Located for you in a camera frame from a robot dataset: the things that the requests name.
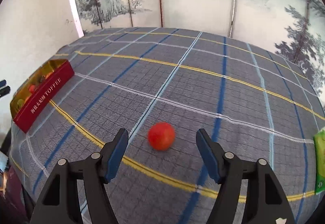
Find green tomato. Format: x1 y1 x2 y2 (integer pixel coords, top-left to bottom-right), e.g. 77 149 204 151
17 98 25 108

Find red tomato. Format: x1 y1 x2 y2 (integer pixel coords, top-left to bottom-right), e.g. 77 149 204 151
29 85 36 94
148 122 175 151

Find gold tin box red sides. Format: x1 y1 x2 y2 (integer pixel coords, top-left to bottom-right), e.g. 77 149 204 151
10 59 74 133

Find green packet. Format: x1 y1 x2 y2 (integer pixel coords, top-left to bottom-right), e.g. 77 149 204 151
313 128 325 194

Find blue grey plaid tablecloth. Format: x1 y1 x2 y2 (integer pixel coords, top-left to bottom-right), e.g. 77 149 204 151
11 28 324 223

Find painted landscape folding screen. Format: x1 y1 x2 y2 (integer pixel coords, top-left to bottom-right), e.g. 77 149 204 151
75 0 324 94

